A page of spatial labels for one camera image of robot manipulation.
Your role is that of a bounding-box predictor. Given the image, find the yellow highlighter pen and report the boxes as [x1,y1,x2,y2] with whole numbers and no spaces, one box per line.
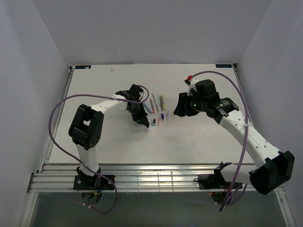
[160,95,165,110]

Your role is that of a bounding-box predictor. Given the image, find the right blue corner label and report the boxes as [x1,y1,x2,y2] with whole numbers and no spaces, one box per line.
[215,64,232,68]

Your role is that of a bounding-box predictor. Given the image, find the left blue corner label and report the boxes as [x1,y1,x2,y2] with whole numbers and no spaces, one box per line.
[75,65,91,70]

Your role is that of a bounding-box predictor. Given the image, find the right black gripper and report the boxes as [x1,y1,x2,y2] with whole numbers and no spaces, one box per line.
[173,92,207,117]

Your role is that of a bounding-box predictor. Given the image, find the blue corner label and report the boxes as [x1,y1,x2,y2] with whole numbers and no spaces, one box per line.
[215,64,232,68]
[75,65,91,70]

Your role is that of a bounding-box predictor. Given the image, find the aluminium rail frame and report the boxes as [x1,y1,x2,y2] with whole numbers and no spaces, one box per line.
[27,164,217,192]

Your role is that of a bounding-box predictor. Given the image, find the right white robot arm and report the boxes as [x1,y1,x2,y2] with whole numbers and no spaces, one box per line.
[174,77,295,195]

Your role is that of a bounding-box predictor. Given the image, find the light blue pen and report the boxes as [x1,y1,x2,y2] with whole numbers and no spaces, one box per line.
[143,103,153,114]

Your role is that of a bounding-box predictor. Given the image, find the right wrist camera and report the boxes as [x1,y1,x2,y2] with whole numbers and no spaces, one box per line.
[185,75,199,96]

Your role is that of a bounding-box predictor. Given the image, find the pink highlighter pen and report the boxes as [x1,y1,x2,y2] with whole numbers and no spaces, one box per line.
[150,98,155,114]

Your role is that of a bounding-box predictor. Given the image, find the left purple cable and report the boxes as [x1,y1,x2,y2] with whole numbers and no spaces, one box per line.
[48,85,150,213]

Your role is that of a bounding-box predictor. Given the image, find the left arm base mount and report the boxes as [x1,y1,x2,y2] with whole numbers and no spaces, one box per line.
[73,167,114,191]

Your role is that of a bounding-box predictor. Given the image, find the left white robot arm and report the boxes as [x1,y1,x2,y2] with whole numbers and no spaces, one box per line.
[68,84,150,189]

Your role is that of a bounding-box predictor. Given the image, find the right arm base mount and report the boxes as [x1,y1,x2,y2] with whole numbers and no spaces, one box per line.
[194,162,250,190]

